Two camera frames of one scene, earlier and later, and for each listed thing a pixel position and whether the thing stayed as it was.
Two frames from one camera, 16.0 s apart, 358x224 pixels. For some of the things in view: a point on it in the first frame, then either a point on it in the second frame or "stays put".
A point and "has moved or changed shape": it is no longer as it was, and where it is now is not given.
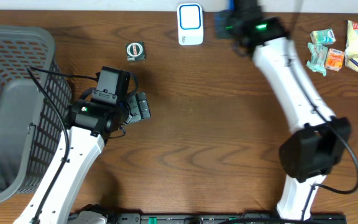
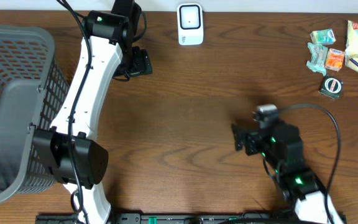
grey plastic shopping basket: [22, 141] stays put
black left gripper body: [137, 109] to [138, 64]
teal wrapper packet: [319, 53] stays put
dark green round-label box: [135, 50] has moved or changed shape
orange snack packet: [334, 59] stays put
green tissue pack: [323, 37] stays put
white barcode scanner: [190, 21] stays put
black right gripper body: [225, 23] to [260, 144]
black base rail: [225, 218] stays put
